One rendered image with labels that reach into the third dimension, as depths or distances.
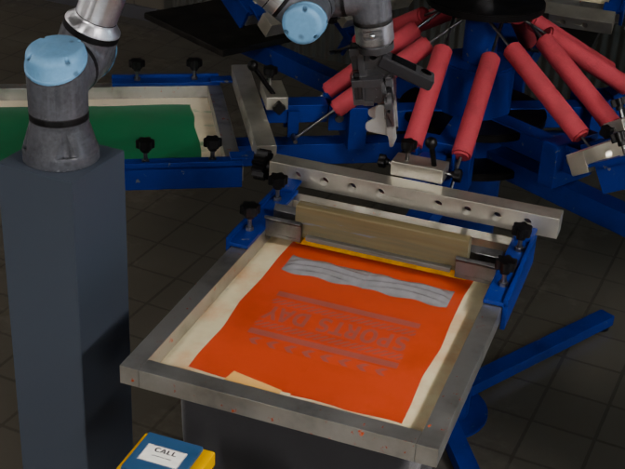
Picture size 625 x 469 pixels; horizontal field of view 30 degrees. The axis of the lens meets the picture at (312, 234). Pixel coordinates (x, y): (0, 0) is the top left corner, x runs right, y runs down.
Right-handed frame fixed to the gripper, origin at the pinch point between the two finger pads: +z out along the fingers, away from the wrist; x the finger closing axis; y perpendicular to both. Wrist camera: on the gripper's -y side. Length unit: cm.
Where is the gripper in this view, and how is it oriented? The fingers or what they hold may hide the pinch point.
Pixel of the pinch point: (394, 135)
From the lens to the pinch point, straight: 236.7
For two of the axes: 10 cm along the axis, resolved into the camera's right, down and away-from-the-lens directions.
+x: -1.2, 5.2, -8.5
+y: -9.8, 0.4, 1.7
